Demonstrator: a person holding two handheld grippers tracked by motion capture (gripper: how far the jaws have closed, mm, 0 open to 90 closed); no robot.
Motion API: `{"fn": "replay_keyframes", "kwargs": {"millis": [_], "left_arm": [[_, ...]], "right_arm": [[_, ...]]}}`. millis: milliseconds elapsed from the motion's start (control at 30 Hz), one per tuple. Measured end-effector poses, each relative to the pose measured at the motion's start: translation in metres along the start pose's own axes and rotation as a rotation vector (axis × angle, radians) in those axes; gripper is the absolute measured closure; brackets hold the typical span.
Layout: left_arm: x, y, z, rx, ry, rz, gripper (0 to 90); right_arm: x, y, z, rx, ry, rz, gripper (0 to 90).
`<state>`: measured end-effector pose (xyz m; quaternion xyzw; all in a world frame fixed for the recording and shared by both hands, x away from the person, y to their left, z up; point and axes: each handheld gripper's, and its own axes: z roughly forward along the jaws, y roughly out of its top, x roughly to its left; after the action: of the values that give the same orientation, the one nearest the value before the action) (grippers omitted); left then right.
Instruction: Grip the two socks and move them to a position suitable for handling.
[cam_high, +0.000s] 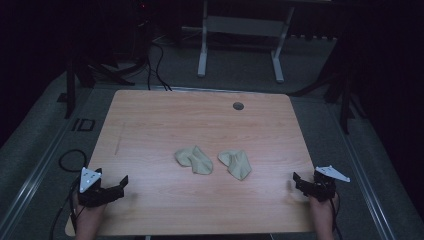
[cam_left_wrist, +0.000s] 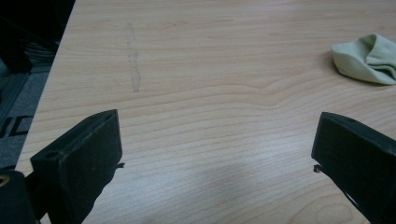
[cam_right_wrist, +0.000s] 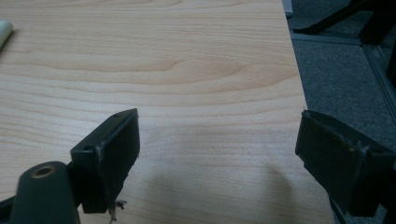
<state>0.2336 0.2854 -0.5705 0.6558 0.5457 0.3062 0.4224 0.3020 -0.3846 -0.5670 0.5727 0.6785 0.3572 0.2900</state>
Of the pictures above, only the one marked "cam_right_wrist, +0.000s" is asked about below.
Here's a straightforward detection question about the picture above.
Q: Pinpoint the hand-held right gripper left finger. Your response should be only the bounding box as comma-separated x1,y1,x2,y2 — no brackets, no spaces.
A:
69,107,141,215

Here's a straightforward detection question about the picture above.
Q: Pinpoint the black tripod stand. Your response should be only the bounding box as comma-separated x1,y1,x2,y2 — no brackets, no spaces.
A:
292,0,396,45

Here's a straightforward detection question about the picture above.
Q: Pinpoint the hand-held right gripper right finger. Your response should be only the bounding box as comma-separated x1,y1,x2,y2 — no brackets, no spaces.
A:
294,109,396,217

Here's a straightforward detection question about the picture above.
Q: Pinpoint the pale green sock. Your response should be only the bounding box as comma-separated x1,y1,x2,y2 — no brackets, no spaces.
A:
0,20,14,49

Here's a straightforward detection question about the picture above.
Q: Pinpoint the metal floor rail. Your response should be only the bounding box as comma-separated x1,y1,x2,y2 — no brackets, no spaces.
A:
361,43,396,126

